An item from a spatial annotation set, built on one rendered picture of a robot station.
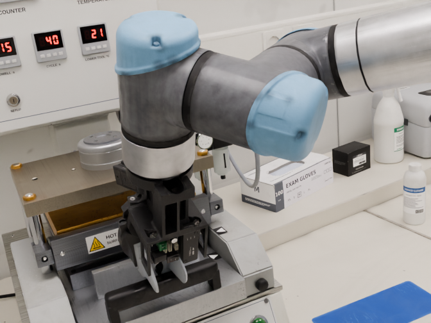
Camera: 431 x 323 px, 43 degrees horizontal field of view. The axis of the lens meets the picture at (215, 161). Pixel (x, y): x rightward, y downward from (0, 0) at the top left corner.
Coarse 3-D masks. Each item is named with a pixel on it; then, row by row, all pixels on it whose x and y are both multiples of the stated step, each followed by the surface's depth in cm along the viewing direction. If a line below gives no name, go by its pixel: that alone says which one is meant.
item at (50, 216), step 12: (132, 192) 83; (84, 204) 81; (96, 204) 80; (108, 204) 80; (120, 204) 79; (48, 216) 80; (60, 216) 78; (72, 216) 77; (84, 216) 77; (96, 216) 76; (108, 216) 76; (120, 216) 76; (60, 228) 74; (72, 228) 74
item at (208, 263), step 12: (192, 264) 71; (204, 264) 70; (216, 264) 71; (156, 276) 69; (168, 276) 68; (192, 276) 69; (204, 276) 70; (216, 276) 71; (120, 288) 67; (132, 288) 67; (144, 288) 67; (168, 288) 68; (180, 288) 69; (216, 288) 72; (108, 300) 65; (120, 300) 66; (132, 300) 67; (144, 300) 67; (108, 312) 66
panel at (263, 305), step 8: (248, 304) 76; (256, 304) 76; (264, 304) 77; (272, 304) 77; (224, 312) 74; (232, 312) 75; (240, 312) 75; (248, 312) 76; (256, 312) 76; (264, 312) 76; (272, 312) 77; (208, 320) 73; (216, 320) 74; (224, 320) 74; (232, 320) 75; (240, 320) 75; (248, 320) 75; (272, 320) 77
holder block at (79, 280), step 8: (200, 232) 82; (120, 256) 78; (96, 264) 76; (104, 264) 76; (72, 272) 75; (80, 272) 75; (88, 272) 75; (72, 280) 75; (80, 280) 75; (88, 280) 76; (72, 288) 75
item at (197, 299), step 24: (120, 264) 73; (96, 288) 72; (192, 288) 72; (240, 288) 73; (72, 312) 71; (96, 312) 70; (120, 312) 69; (144, 312) 69; (168, 312) 69; (192, 312) 71
